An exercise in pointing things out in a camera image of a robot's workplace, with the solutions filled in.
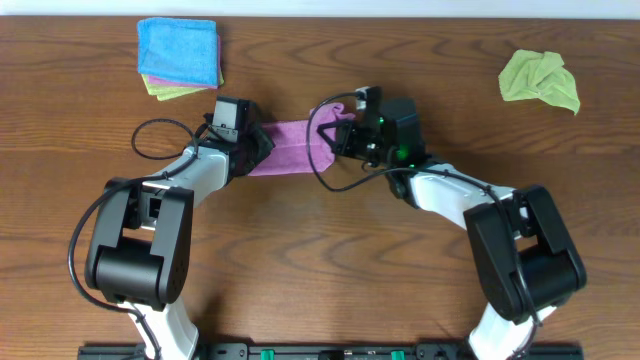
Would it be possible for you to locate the right black cable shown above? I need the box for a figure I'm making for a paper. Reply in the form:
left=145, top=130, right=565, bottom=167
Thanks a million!
left=305, top=90, right=544, bottom=360

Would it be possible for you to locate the purple microfiber cloth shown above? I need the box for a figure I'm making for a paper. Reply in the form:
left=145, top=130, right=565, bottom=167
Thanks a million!
left=249, top=103, right=355, bottom=177

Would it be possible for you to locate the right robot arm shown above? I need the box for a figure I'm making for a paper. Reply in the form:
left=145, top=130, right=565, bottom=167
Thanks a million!
left=306, top=89, right=587, bottom=359

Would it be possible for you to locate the crumpled green microfiber cloth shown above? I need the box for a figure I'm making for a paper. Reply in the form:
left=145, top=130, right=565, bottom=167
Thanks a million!
left=498, top=49, right=581, bottom=115

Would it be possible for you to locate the folded green cloth upper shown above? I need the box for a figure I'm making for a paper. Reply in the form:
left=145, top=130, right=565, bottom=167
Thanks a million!
left=141, top=69, right=225, bottom=97

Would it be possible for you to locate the folded blue cloth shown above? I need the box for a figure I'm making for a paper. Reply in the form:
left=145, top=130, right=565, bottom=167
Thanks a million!
left=137, top=17, right=218, bottom=85

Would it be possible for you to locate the folded green cloth bottom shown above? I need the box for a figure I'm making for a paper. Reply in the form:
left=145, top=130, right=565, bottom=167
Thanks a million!
left=156, top=88, right=205, bottom=101

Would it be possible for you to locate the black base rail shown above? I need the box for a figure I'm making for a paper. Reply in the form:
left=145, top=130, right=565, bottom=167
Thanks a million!
left=77, top=342, right=584, bottom=360

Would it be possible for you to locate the folded green cloth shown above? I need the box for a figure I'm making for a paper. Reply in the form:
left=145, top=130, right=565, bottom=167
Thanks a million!
left=156, top=88, right=205, bottom=101
left=141, top=69, right=225, bottom=97

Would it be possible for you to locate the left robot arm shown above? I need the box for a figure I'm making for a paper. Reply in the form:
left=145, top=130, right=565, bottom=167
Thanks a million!
left=84, top=122, right=275, bottom=359

